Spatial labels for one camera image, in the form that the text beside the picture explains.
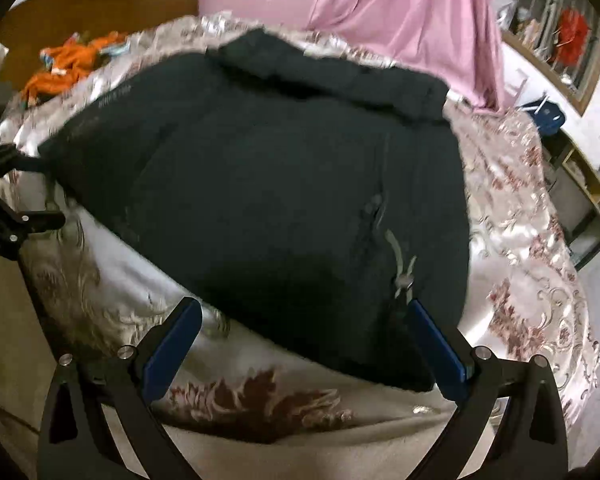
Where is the pink satin curtain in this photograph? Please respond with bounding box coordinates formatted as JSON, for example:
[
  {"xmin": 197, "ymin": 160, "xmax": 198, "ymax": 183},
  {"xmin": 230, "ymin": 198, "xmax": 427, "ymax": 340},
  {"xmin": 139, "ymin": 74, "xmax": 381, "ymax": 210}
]
[{"xmin": 308, "ymin": 0, "xmax": 505, "ymax": 112}]

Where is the floral satin bed cover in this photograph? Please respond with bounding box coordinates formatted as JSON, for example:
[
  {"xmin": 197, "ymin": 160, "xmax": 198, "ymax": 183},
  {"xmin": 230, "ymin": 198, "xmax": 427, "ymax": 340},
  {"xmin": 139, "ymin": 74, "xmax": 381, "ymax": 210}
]
[{"xmin": 0, "ymin": 13, "xmax": 600, "ymax": 442}]

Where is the wooden framed barred window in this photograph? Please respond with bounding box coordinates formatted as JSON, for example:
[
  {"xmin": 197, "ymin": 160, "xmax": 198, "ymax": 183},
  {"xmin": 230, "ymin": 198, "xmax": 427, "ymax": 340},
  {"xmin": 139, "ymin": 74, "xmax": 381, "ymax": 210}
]
[{"xmin": 494, "ymin": 0, "xmax": 600, "ymax": 114}]

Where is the red hanging garment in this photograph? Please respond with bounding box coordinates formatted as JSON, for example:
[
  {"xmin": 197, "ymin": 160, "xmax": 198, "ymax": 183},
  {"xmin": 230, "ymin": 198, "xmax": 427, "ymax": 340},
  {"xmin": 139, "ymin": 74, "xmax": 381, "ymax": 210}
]
[{"xmin": 553, "ymin": 8, "xmax": 590, "ymax": 67}]

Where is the wooden shelf desk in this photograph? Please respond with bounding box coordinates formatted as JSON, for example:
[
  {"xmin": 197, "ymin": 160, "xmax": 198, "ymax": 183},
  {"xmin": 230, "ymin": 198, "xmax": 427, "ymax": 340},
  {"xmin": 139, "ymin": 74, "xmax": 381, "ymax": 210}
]
[{"xmin": 541, "ymin": 131, "xmax": 600, "ymax": 270}]

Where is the navy blue backpack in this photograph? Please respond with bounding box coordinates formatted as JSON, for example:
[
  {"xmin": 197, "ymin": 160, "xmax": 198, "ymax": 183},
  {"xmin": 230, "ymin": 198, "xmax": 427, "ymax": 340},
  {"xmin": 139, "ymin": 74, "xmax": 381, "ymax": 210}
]
[{"xmin": 519, "ymin": 96, "xmax": 566, "ymax": 136}]

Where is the brown wooden headboard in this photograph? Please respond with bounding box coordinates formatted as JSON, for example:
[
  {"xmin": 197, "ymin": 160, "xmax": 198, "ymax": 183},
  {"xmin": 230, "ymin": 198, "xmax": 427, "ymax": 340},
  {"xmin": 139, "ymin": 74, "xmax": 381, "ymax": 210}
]
[{"xmin": 0, "ymin": 0, "xmax": 198, "ymax": 90}]

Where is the black large jacket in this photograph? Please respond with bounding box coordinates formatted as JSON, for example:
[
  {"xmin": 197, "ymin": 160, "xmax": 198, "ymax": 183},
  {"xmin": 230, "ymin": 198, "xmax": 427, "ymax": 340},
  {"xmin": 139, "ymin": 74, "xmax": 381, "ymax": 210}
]
[{"xmin": 38, "ymin": 30, "xmax": 469, "ymax": 391}]

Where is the orange clothes pile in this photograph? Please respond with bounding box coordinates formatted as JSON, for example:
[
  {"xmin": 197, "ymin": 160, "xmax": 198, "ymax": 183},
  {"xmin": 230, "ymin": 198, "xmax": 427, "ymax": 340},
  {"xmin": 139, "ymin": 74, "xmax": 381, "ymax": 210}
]
[{"xmin": 20, "ymin": 32, "xmax": 130, "ymax": 108}]

